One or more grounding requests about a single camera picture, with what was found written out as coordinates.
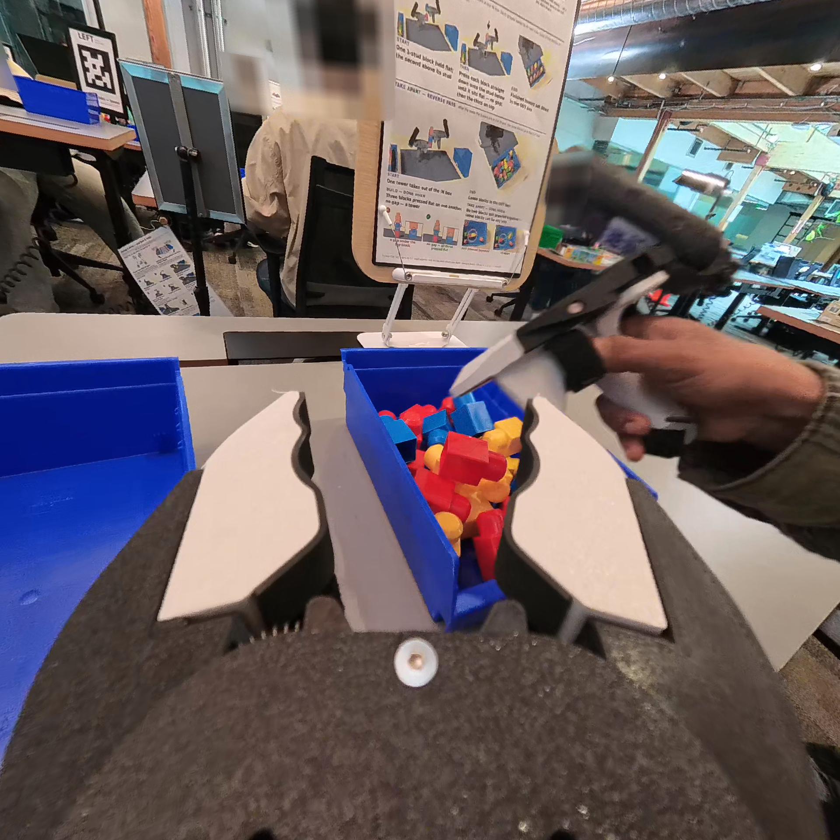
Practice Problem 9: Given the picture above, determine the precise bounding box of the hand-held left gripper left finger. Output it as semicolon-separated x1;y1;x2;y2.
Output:
157;391;337;641

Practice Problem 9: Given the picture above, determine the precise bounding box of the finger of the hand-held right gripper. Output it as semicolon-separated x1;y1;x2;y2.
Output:
449;331;565;398
497;357;571;411

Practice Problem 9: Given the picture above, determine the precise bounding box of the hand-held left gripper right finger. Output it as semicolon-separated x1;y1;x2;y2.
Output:
495;396;669;644

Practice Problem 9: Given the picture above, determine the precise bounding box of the pile of mega blocks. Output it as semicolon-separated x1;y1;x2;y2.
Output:
378;392;526;581

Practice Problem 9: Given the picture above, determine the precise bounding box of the blue plastic bin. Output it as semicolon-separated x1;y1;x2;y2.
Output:
0;357;196;756
341;348;659;632

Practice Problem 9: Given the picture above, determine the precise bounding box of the person's right forearm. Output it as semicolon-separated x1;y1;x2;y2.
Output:
679;361;840;562

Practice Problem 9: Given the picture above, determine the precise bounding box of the person's right hand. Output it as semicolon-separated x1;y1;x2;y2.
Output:
592;316;824;462

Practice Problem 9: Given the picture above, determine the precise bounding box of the wooden side table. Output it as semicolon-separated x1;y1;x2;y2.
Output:
537;248;621;273

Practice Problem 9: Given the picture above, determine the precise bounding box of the white document holder stand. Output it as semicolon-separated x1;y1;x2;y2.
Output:
356;266;511;350

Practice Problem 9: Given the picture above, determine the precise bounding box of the black office chair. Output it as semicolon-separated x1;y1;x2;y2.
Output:
256;156;414;320

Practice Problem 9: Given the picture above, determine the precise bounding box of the wooden instruction board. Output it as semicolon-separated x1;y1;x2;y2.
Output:
351;0;583;293

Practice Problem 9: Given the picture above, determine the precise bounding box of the printed instruction flyer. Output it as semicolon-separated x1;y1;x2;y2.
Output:
118;226;201;317

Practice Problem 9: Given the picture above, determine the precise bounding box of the grey panel stand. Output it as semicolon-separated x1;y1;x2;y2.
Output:
118;59;247;317

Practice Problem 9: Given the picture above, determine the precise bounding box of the wooden office desk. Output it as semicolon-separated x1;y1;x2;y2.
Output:
0;105;142;250

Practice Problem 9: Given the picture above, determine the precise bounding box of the blue desk bin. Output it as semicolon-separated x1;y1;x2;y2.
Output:
13;75;101;126

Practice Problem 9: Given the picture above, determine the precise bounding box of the black white marker sign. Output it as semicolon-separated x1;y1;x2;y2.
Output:
67;25;127;120

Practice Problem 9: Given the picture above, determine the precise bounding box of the black cable flap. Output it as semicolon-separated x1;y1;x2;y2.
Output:
223;330;362;363

